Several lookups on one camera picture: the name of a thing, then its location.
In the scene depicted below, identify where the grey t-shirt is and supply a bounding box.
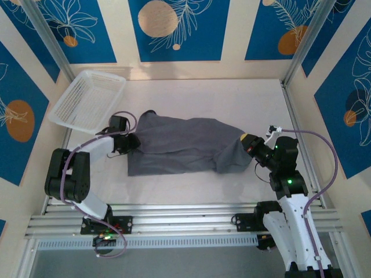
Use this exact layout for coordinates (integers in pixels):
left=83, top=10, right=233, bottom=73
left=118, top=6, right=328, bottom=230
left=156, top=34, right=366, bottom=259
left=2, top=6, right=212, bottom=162
left=127, top=109, right=257, bottom=177

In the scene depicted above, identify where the white plastic mesh basket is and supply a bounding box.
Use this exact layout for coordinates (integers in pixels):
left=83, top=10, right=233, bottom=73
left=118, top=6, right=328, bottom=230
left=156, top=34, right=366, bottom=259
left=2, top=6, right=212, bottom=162
left=48, top=69, right=127, bottom=136

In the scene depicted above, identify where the right black controller box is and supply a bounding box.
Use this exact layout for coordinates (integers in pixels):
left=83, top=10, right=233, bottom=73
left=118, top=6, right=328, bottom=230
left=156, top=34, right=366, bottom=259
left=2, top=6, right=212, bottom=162
left=256, top=233, right=279, bottom=251

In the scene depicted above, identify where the black controller box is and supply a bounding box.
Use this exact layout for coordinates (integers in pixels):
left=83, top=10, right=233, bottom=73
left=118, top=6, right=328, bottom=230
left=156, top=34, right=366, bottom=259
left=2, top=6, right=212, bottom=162
left=256, top=233, right=279, bottom=251
left=92, top=233, right=117, bottom=257

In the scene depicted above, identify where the left black controller box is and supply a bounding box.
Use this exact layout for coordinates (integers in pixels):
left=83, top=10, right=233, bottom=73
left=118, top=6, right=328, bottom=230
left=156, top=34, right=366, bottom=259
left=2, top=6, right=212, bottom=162
left=92, top=233, right=117, bottom=257

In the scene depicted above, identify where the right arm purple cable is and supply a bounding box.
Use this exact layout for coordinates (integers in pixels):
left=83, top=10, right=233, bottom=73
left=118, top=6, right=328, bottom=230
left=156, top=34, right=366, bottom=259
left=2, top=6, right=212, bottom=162
left=279, top=129, right=339, bottom=278

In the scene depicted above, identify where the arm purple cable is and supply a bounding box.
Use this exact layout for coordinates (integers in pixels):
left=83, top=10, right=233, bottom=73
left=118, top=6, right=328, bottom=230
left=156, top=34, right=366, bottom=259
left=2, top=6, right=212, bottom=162
left=60, top=111, right=138, bottom=259
left=279, top=129, right=339, bottom=278

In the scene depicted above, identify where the blue floral wall panel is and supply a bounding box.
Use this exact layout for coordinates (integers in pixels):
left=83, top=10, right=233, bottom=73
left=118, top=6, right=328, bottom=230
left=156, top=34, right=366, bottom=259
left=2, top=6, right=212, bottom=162
left=128, top=0, right=231, bottom=63
left=314, top=20, right=371, bottom=180
left=0, top=0, right=61, bottom=84
left=0, top=42, right=50, bottom=186
left=245, top=0, right=327, bottom=61
left=301, top=0, right=357, bottom=78
left=36, top=0, right=117, bottom=64

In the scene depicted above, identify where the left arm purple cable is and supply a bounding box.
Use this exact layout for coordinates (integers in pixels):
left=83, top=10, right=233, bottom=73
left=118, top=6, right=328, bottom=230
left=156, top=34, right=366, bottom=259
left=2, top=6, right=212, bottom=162
left=60, top=111, right=138, bottom=259

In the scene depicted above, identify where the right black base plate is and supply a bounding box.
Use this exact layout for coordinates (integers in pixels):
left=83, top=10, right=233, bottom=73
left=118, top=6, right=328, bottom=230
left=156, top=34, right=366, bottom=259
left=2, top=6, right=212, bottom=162
left=231, top=213, right=273, bottom=232

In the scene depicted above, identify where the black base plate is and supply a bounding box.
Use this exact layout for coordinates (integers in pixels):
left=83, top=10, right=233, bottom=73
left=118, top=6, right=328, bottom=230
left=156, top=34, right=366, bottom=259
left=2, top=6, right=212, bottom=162
left=80, top=215, right=134, bottom=235
left=231, top=213, right=273, bottom=232

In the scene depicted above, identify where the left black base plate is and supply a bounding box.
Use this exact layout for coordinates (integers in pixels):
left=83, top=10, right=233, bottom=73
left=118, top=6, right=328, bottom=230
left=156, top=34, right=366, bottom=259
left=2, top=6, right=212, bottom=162
left=80, top=215, right=134, bottom=235

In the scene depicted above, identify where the aluminium rail frame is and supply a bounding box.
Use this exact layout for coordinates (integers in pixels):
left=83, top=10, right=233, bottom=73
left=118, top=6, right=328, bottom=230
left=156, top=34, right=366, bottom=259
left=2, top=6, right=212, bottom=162
left=24, top=202, right=344, bottom=240

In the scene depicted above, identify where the grey slotted cable duct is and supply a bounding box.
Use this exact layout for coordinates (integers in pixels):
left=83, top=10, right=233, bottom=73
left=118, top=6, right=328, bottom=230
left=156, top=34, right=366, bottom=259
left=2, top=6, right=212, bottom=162
left=36, top=234, right=259, bottom=251

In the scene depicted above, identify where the aluminium corner post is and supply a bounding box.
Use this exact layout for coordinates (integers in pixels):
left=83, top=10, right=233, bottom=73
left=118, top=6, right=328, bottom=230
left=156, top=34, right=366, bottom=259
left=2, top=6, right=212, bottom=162
left=20, top=0, right=74, bottom=85
left=282, top=0, right=339, bottom=87

